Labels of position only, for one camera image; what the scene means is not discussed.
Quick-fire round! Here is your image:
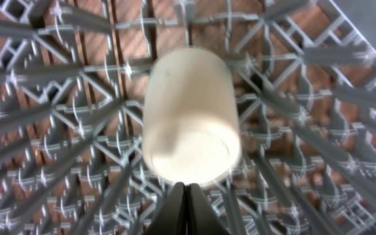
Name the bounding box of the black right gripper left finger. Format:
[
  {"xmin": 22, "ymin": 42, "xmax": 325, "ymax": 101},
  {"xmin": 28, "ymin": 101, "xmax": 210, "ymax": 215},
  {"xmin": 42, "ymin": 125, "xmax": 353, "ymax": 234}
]
[{"xmin": 145, "ymin": 182, "xmax": 185, "ymax": 235}]

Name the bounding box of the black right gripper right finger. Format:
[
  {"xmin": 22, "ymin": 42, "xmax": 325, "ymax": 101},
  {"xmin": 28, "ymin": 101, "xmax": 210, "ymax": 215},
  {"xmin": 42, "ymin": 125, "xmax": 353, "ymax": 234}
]
[{"xmin": 187, "ymin": 184, "xmax": 229, "ymax": 235}]

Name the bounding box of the white upside-down cup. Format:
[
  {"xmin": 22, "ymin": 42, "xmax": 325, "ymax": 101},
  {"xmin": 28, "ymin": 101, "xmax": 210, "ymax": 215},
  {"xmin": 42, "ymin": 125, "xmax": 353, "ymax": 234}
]
[{"xmin": 142, "ymin": 47, "xmax": 242, "ymax": 187}]

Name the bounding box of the grey plastic dish rack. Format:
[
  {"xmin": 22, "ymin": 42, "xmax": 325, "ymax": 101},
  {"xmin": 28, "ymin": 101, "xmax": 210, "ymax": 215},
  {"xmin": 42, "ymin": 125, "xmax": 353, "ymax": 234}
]
[{"xmin": 0, "ymin": 0, "xmax": 376, "ymax": 234}]

